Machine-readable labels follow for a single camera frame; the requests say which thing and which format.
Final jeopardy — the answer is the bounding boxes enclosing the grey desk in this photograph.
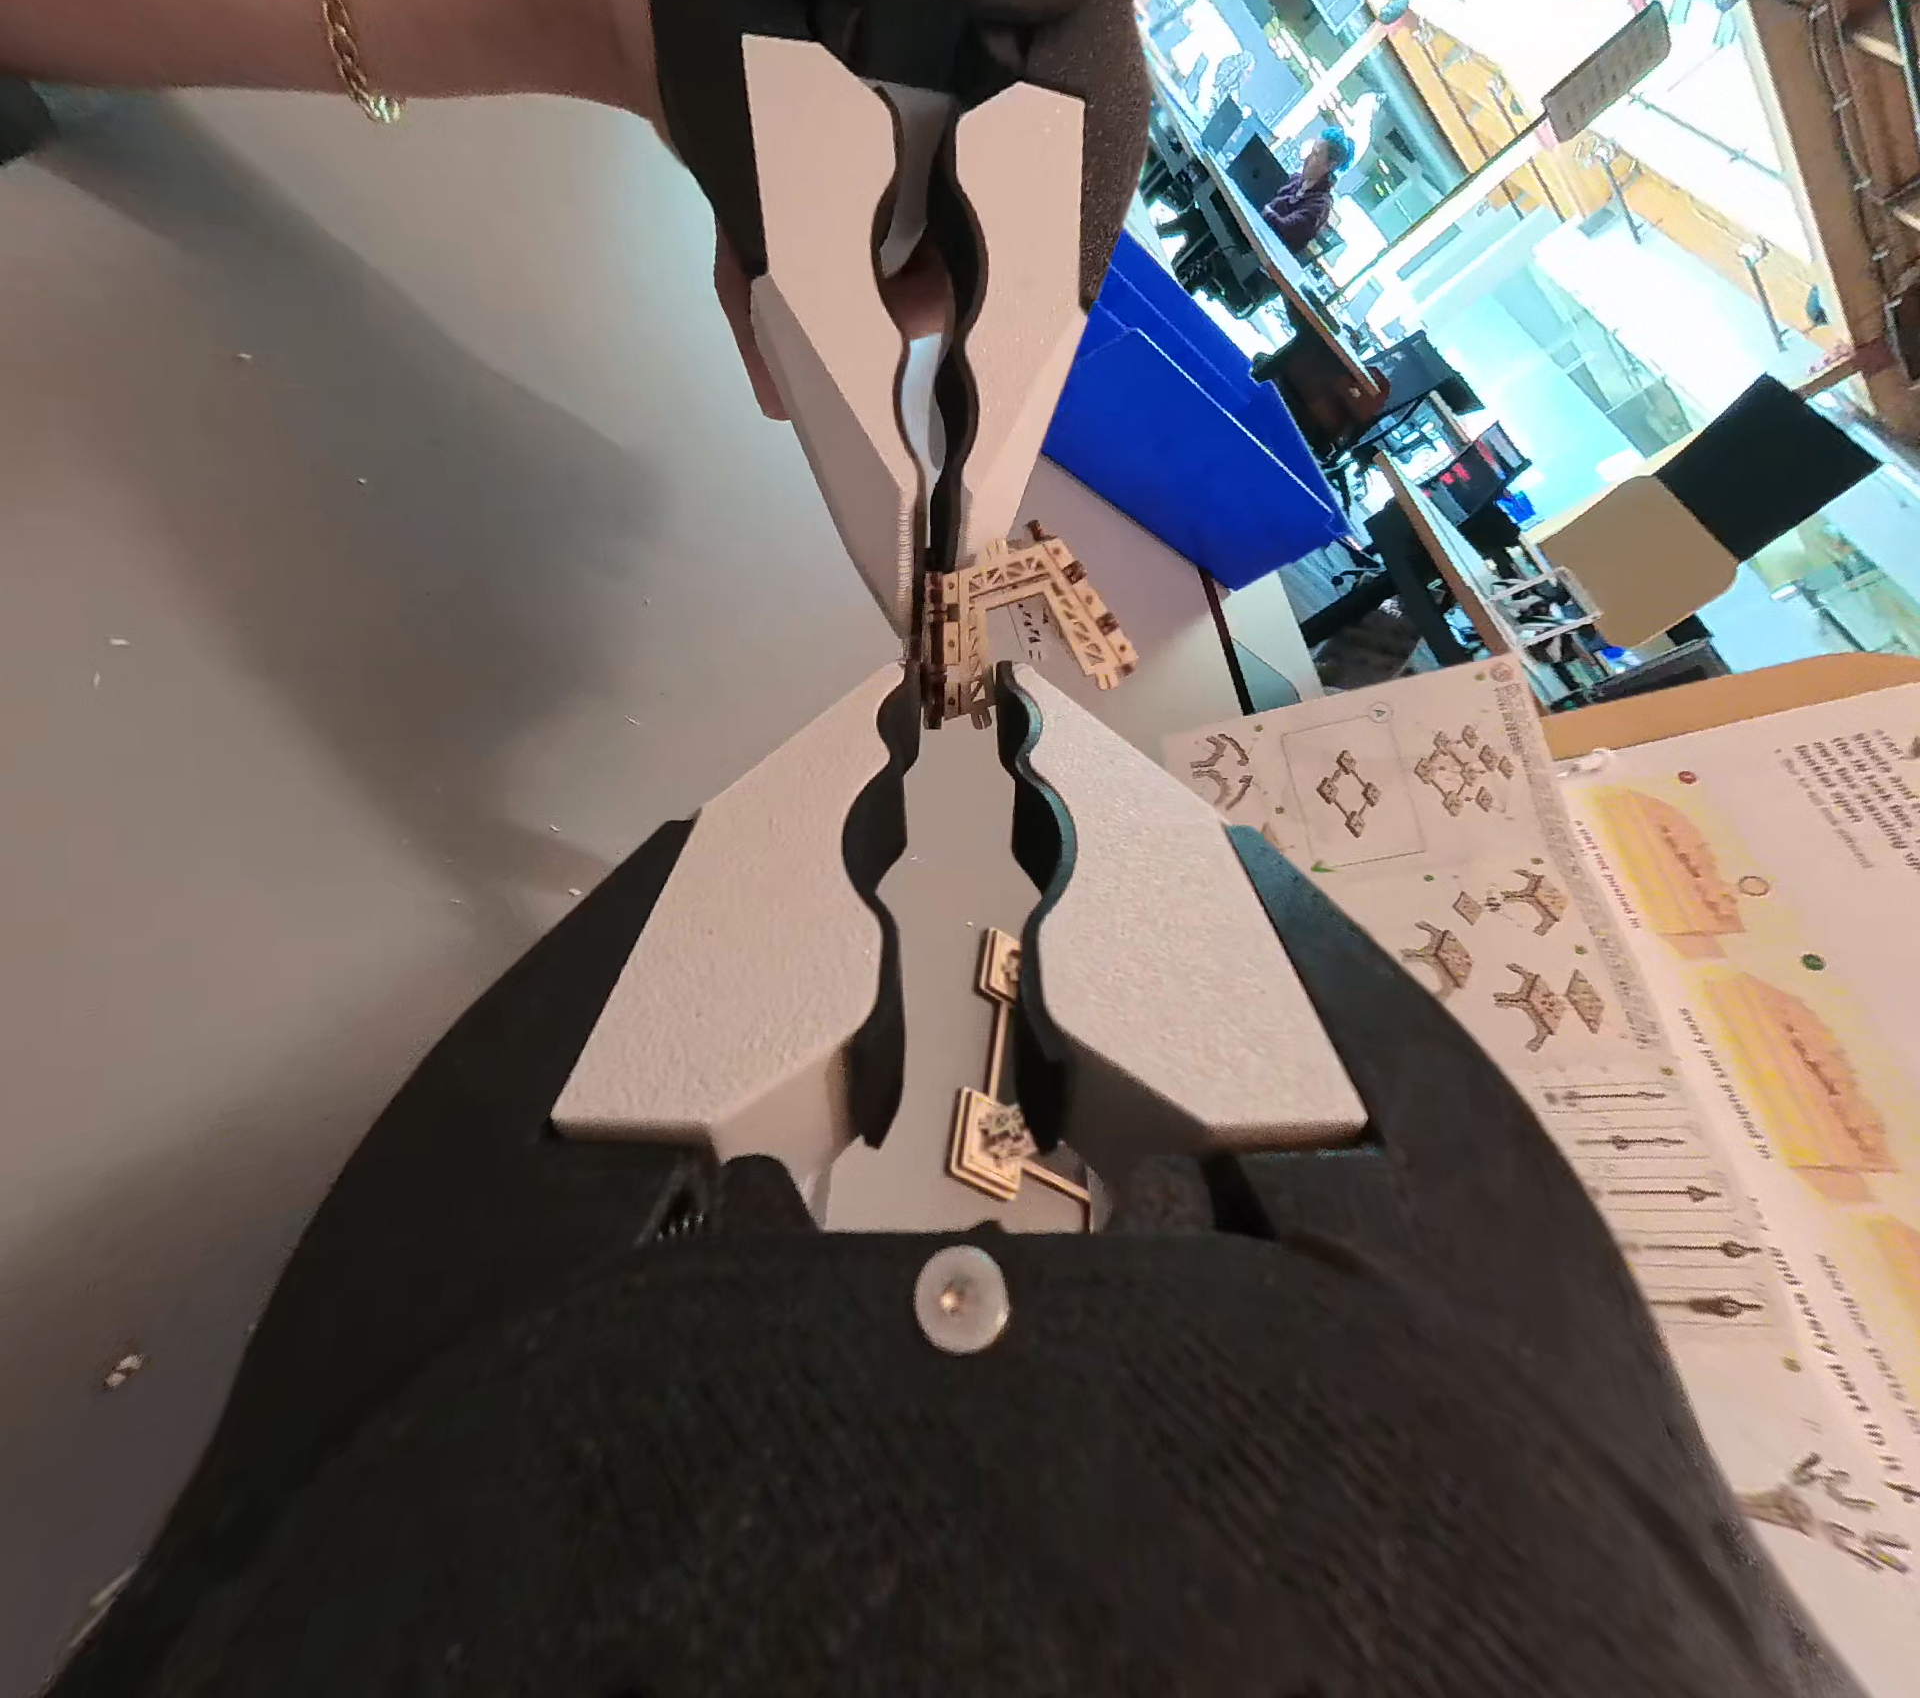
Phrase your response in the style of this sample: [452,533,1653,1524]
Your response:
[0,61,1330,1698]

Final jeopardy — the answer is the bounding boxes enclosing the wooden lattice arch piece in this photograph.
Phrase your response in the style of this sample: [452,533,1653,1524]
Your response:
[914,533,1143,733]

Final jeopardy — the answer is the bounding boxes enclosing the black and beige board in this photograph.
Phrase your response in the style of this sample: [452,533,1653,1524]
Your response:
[1530,373,1885,653]

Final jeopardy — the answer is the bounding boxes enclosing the wooden tower base model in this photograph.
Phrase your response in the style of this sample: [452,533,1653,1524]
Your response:
[942,929,1098,1230]

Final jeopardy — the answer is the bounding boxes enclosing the assembly instruction booklet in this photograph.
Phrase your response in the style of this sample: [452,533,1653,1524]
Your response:
[1163,660,1920,1698]

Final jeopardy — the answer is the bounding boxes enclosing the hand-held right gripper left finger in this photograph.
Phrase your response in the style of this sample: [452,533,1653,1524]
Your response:
[549,655,924,1224]

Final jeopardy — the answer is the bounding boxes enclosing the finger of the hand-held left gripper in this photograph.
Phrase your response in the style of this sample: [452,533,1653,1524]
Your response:
[931,73,1088,581]
[742,32,948,649]

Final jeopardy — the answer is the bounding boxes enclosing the brown backing board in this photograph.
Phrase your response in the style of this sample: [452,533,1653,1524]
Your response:
[1537,652,1920,763]

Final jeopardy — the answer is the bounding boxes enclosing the blue plastic storage bin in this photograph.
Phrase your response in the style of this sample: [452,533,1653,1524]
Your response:
[1103,227,1272,381]
[1038,323,1353,593]

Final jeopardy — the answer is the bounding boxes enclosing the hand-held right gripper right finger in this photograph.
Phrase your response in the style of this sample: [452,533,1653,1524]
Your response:
[990,660,1374,1224]

